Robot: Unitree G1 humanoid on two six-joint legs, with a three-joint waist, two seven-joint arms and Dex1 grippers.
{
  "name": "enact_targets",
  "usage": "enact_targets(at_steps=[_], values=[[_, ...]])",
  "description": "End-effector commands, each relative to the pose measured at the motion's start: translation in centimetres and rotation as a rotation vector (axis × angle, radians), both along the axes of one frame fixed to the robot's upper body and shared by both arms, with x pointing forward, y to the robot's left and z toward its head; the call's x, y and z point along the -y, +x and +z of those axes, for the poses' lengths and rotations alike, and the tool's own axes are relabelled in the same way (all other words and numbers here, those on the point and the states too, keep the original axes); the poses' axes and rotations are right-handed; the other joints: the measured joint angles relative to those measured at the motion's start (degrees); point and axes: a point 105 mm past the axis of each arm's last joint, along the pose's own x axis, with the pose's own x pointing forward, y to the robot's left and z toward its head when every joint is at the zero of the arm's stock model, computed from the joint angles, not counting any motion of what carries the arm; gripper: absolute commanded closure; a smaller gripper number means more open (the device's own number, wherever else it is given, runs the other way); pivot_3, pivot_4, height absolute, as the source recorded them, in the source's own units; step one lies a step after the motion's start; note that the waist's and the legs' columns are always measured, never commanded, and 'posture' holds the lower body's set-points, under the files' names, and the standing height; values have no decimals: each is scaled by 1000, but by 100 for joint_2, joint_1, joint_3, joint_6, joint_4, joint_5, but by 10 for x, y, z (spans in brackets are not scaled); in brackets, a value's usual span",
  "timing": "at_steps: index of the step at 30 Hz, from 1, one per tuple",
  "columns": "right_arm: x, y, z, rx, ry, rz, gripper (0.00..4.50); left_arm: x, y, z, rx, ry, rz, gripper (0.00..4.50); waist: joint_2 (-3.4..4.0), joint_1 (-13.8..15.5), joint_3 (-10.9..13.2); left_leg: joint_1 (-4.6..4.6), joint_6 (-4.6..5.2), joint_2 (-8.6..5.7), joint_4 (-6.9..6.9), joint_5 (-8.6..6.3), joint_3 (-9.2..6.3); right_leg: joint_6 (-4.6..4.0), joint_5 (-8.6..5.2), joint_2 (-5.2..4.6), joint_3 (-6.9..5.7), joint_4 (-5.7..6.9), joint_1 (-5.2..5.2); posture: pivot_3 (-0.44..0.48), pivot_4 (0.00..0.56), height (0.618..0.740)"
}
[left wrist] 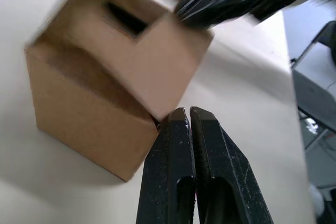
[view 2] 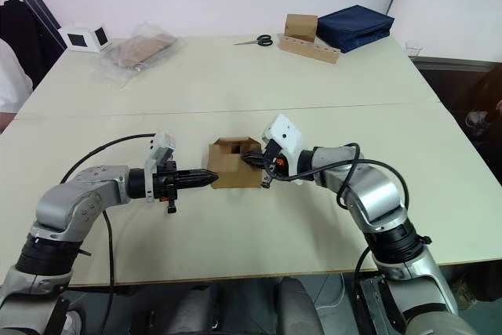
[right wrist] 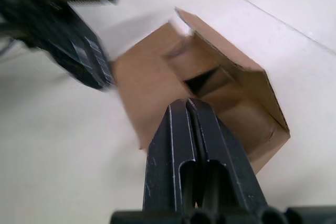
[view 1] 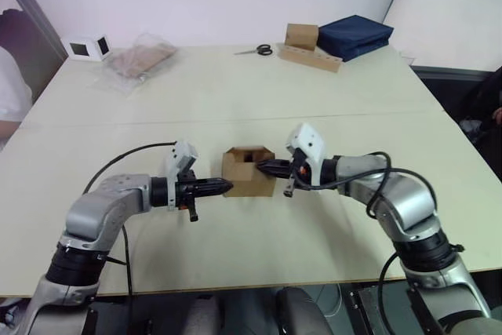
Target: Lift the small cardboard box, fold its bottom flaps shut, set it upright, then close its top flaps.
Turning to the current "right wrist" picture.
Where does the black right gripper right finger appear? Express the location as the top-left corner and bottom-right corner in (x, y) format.
(186, 98), (266, 211)

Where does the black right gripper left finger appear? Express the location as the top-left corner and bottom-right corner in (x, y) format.
(143, 99), (202, 212)

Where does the small brown cardboard box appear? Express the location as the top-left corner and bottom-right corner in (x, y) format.
(111, 6), (291, 176)

